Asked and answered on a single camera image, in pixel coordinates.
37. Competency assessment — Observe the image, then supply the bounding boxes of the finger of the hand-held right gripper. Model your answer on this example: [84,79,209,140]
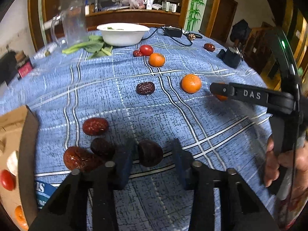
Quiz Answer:
[210,82,235,97]

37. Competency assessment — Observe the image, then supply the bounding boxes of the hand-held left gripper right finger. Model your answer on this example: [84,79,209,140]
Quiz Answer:
[172,138,280,231]

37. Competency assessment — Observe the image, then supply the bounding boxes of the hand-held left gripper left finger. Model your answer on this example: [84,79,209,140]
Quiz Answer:
[29,138,136,231]

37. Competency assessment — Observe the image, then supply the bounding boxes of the tangerine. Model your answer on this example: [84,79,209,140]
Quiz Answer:
[181,74,202,94]
[149,53,166,67]
[215,82,228,101]

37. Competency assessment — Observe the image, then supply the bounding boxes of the dark purple plum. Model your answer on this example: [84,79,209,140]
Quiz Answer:
[137,140,164,167]
[90,137,116,162]

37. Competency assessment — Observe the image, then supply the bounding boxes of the small pale spongy chunk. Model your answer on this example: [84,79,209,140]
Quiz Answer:
[6,150,20,176]

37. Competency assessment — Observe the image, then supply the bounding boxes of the large orange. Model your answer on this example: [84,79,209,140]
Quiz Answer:
[14,205,29,231]

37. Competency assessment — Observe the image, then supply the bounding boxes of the red tomato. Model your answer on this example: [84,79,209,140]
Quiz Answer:
[0,170,17,192]
[139,45,154,56]

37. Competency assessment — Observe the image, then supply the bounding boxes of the brown cardboard box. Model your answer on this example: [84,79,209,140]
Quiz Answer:
[0,106,40,231]

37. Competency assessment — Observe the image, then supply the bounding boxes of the person's right forearm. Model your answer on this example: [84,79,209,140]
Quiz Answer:
[277,171,308,231]

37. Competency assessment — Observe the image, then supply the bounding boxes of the person's right hand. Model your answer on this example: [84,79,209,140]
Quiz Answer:
[263,135,308,188]

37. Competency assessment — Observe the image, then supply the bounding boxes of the large red date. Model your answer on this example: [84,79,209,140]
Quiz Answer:
[63,146,106,172]

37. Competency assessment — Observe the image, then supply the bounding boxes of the wooden chair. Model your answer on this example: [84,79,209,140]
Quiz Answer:
[243,22,277,75]

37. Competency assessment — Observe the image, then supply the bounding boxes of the black bag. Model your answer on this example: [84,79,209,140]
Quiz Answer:
[230,19,252,44]

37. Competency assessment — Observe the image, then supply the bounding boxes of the brown wooden door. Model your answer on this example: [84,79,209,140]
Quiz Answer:
[210,0,239,44]

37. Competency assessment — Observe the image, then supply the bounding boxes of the dark wrinkled date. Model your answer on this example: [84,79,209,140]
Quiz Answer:
[136,82,155,95]

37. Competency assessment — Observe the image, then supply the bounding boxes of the white bowl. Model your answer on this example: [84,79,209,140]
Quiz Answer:
[97,23,150,47]

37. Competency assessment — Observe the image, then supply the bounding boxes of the wooden counter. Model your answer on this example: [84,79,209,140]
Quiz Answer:
[84,7,182,30]

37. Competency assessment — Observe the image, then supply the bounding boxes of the leafy green vegetable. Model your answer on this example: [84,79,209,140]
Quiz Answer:
[83,36,113,59]

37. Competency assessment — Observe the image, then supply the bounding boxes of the green onion stalk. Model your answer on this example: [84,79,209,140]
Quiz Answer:
[62,44,83,54]

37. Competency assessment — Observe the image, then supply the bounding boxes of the dark red small box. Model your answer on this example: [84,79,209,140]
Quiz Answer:
[16,58,33,79]

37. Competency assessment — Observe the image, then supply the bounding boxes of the clear plastic pitcher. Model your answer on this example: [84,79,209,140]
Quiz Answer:
[50,1,88,50]

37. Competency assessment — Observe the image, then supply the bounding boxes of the black armchair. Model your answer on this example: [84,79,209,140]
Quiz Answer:
[0,52,18,86]

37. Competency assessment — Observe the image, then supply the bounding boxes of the black power adapter with cable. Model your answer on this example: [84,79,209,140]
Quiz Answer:
[141,26,204,47]

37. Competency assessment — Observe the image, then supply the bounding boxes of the bamboo wall decal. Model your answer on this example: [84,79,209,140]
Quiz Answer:
[186,0,206,30]

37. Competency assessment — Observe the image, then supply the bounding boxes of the wooden archway frame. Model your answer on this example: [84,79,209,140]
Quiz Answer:
[28,0,225,51]

